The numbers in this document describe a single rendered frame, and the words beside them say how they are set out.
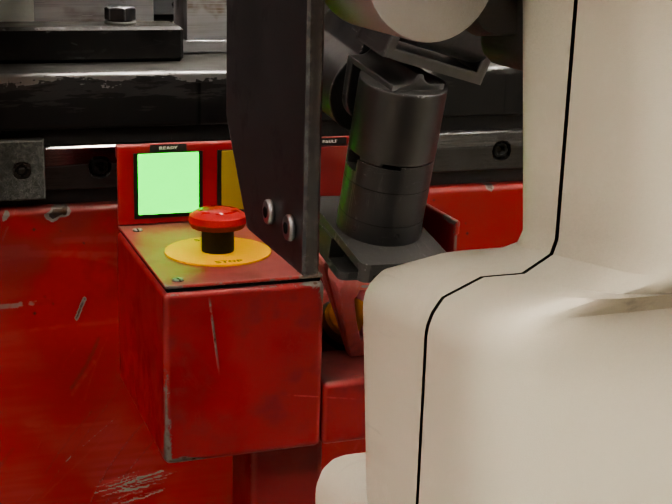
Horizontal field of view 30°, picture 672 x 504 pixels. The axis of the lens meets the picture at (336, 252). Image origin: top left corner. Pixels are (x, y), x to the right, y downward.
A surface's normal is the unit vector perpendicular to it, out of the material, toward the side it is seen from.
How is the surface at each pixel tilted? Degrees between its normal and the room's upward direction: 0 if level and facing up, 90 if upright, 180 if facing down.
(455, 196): 90
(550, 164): 90
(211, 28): 90
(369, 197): 97
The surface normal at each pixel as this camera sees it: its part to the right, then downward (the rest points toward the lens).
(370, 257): 0.14, -0.89
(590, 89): -0.94, 0.07
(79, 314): 0.33, 0.26
